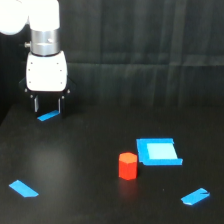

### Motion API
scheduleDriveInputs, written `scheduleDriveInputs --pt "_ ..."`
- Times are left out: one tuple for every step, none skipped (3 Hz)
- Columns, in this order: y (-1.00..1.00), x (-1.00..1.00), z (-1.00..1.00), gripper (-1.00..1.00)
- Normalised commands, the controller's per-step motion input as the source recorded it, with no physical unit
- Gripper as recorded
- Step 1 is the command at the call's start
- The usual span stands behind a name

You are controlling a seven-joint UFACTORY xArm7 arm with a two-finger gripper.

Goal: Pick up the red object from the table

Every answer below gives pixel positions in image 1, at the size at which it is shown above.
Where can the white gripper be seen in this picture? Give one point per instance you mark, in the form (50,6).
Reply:
(47,74)

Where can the red hexagonal block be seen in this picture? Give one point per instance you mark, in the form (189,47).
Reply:
(127,167)

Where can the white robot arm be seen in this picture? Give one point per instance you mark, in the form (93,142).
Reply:
(43,18)

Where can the blue tape strip top left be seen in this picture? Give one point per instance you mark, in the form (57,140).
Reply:
(48,115)

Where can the blue tape strip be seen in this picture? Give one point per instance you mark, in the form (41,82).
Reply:
(195,197)
(23,189)
(48,115)

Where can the blue tape strip bottom left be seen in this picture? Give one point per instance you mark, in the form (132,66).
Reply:
(23,189)

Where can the blue square tape marker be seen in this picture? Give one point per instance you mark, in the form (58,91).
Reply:
(158,152)

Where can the blue tape strip bottom right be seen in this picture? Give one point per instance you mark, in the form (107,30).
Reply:
(195,197)

